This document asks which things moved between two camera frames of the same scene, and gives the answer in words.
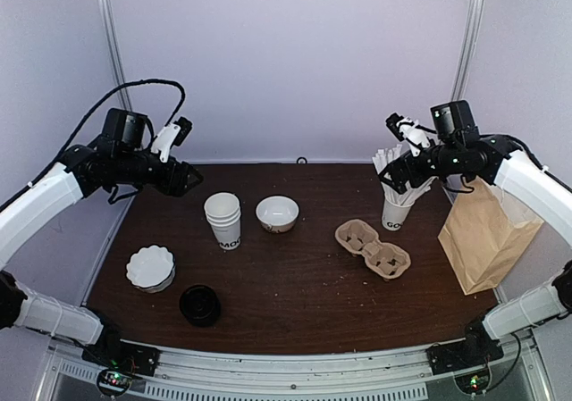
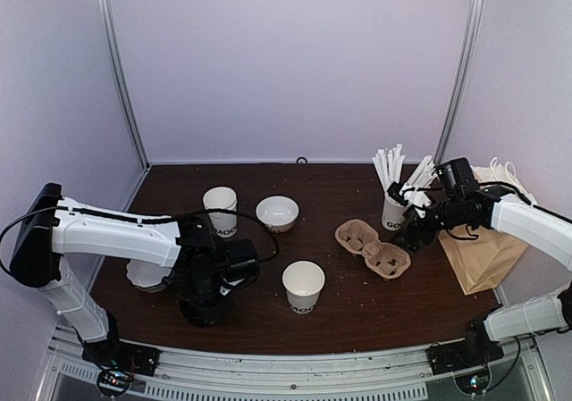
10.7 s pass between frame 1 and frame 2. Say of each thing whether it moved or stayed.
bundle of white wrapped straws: stayed
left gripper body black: moved
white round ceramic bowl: stayed
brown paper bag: stayed
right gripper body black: moved
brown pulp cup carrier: stayed
